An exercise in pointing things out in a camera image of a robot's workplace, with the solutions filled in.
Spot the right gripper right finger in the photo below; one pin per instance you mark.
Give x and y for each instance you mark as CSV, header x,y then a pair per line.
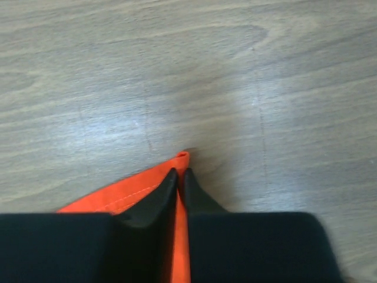
x,y
254,246

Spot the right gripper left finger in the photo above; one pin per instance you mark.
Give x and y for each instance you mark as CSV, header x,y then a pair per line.
x,y
134,246

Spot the orange t shirt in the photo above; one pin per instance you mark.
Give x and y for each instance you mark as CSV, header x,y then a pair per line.
x,y
126,193

